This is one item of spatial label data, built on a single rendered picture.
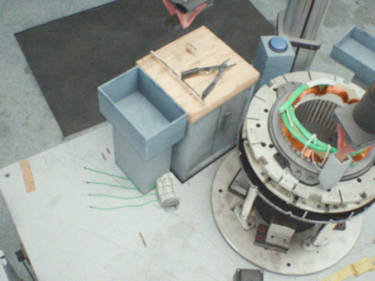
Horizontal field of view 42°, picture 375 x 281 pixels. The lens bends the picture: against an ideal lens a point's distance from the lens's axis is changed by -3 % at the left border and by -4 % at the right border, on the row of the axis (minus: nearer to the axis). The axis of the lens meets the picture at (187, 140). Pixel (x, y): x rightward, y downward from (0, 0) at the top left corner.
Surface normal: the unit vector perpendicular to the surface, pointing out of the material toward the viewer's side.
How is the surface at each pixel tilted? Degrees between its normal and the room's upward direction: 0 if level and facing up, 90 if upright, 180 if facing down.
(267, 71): 90
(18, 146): 0
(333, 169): 90
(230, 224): 0
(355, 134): 5
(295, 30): 90
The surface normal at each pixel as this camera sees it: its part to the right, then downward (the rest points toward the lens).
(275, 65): 0.17, 0.82
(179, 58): 0.07, -0.56
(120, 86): 0.65, 0.66
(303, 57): -0.13, 0.81
